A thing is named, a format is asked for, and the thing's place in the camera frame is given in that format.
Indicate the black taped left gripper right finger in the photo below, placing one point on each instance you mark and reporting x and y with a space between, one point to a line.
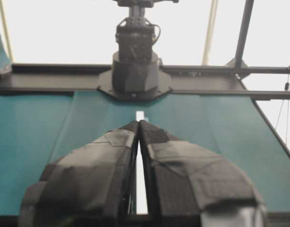
190 186

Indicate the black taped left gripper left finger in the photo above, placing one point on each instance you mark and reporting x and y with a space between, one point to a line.
89 187

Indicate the white wooden board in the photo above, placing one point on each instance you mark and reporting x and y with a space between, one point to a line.
141 199

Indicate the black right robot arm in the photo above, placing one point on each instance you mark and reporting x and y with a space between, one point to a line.
135 69

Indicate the black metal table frame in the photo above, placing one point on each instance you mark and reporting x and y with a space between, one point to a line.
208 104

